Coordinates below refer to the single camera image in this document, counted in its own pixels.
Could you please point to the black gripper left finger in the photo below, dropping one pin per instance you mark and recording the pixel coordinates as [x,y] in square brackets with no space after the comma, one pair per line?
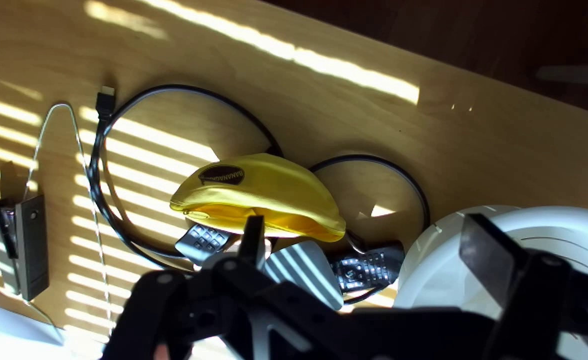
[252,238]

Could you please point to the grey power adapter box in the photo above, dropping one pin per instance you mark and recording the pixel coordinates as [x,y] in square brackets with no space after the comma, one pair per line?
[25,246]

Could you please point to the white colander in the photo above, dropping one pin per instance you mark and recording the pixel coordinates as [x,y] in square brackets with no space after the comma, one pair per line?
[442,313]

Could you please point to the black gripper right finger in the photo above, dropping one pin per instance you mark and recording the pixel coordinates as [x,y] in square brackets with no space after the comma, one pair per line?
[491,255]

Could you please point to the grey spatula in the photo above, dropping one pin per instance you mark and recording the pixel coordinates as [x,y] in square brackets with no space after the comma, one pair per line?
[306,266]

